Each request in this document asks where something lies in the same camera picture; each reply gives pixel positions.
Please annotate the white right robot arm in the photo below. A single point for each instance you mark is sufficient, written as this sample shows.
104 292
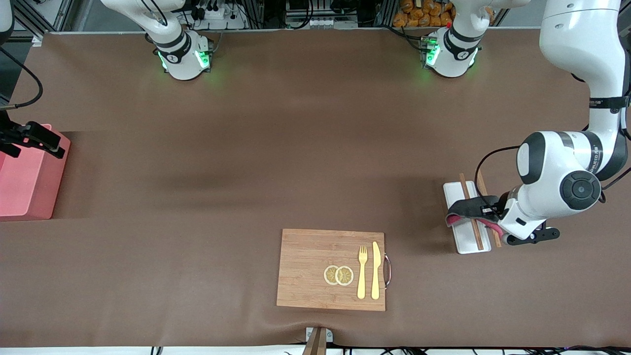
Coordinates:
182 54

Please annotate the light brown chopstick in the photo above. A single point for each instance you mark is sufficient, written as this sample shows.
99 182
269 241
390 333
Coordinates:
482 185

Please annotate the yellow knife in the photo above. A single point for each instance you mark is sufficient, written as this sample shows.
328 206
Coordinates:
375 271

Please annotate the lemon slice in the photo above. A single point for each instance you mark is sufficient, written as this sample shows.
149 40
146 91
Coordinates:
329 274
345 275

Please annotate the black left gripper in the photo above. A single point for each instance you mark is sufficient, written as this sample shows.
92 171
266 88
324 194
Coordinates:
494 209

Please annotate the dark brown chopstick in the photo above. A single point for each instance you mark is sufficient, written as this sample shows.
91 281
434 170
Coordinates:
463 185

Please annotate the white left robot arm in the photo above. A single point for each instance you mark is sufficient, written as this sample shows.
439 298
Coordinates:
577 44

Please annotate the brown wooden bar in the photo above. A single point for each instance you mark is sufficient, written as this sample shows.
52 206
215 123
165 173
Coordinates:
315 345

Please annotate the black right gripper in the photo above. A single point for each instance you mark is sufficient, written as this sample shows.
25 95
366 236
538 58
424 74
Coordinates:
11 134

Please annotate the aluminium frame post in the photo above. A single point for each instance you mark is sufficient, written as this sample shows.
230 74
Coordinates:
44 17

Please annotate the grey metal bracket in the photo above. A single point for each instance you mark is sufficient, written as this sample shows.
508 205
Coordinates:
329 335

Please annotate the pink plastic bin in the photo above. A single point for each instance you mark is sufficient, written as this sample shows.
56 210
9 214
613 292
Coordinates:
27 187

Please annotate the brown table mat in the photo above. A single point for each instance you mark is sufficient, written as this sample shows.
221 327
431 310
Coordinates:
296 148

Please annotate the white power strip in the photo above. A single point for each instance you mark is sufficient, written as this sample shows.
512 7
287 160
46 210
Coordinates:
217 16
323 22

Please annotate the wooden cutting board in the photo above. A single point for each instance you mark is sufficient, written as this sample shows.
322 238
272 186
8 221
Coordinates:
310 266

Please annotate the dark grey red cloth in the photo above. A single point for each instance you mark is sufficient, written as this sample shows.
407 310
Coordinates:
468 209

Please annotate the white rectangular tray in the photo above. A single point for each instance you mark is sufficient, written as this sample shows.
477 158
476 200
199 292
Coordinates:
466 241

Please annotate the pile of orange buns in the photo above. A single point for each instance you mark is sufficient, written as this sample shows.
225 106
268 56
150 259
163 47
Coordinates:
424 15

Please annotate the yellow fork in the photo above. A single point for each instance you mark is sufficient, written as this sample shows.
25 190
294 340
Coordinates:
362 276

